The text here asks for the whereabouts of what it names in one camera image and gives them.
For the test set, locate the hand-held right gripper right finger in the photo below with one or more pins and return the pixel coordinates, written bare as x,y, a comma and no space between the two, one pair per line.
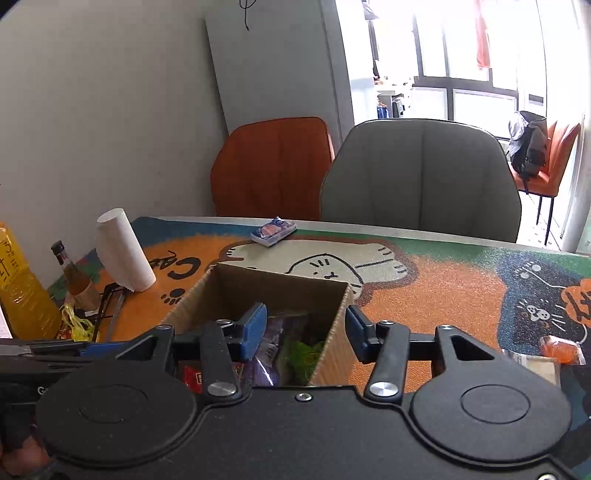
358,330

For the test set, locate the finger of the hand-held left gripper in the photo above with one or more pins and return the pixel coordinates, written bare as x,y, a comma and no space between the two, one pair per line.
55,350

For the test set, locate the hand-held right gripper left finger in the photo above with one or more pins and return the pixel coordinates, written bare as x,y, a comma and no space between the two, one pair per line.
256,327

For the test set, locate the purple snack packet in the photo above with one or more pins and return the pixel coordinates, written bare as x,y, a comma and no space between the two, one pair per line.
277,355

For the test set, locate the brown cardboard box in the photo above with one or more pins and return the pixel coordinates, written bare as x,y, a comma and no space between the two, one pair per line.
277,288

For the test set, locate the person's left hand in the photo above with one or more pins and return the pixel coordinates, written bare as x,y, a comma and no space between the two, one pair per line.
23,457

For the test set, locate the yellow snack packet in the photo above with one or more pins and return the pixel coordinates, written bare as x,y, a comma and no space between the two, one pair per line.
74,325

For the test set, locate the green snack packet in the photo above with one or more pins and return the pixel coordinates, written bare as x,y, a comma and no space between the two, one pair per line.
302,357

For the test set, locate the large yellow drink bottle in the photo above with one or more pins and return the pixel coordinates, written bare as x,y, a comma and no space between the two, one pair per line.
27,295

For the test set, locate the glass bottle brown liquid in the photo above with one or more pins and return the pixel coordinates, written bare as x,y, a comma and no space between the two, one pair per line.
76,281

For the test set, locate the red snack packet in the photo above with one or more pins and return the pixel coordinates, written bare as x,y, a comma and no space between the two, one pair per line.
191,376

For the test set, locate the blue pink tissue pack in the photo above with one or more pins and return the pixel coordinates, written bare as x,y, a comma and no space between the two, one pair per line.
272,230

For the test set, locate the white paper towel roll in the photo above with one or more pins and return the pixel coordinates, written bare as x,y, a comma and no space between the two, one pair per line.
122,249

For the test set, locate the grey chair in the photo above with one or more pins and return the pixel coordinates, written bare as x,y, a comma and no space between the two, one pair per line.
415,180

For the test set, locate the clear brown snack packet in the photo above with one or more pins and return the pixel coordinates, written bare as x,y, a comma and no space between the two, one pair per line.
535,367

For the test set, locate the orange jelly packet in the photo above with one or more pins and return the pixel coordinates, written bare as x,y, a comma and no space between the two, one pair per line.
561,350

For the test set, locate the grey black backpack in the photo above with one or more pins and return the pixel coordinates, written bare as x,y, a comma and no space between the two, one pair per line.
526,147

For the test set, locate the white board panel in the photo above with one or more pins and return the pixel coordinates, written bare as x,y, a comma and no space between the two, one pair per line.
277,60

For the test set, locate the orange chair with backpack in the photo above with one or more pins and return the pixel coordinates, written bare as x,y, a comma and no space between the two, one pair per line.
561,152

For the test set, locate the orange hanging garment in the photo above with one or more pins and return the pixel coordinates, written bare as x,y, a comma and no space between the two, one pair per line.
483,41

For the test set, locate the black window frame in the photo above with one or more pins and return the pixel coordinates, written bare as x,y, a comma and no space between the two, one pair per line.
475,87

